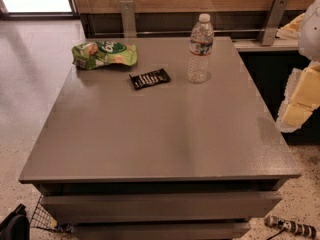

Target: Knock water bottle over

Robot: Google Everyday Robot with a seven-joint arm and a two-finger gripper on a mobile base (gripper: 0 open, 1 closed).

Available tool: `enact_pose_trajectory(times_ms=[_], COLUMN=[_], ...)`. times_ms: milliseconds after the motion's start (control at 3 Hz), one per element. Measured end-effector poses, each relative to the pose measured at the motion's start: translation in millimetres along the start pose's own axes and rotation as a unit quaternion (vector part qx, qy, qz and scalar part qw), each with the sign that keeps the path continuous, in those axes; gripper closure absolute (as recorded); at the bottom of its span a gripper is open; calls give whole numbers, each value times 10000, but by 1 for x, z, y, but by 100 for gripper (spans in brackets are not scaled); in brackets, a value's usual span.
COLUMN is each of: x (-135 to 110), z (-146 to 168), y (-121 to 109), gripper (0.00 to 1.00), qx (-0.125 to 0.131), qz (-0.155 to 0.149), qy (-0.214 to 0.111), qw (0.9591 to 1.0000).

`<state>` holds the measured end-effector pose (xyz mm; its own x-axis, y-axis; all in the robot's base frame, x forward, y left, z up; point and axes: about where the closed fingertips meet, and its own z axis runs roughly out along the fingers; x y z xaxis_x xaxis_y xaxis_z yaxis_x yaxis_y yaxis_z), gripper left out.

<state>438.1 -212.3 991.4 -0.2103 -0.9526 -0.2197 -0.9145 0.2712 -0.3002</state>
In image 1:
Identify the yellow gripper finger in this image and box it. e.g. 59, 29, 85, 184
276, 13, 304, 40
276, 61, 320, 133

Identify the clear plastic water bottle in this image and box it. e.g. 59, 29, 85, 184
187, 13, 214, 84

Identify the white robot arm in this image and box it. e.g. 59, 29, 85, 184
276, 0, 320, 133

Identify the black candy bar wrapper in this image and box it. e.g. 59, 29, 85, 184
130, 68, 171, 90

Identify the grey drawer cabinet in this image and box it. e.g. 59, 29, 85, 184
20, 37, 300, 229

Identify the green snack chip bag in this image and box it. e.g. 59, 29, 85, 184
71, 41, 137, 70

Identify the lower grey drawer front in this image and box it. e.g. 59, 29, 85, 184
74, 223, 250, 240

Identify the grey drawer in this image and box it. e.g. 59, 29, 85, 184
42, 191, 281, 224
74, 223, 250, 240

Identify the upper grey drawer front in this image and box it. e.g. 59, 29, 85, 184
42, 191, 281, 224

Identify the black bag on floor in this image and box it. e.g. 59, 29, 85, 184
0, 204, 30, 240

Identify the right metal wall bracket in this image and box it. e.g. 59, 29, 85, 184
257, 0, 289, 46

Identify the metal wall bracket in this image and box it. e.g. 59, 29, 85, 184
257, 0, 289, 46
120, 0, 137, 38

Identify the metal wall rail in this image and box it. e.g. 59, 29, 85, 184
95, 29, 264, 38

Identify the left metal wall bracket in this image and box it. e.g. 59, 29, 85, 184
120, 0, 137, 38

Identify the black wire mesh basket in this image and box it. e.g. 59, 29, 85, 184
30, 196, 72, 233

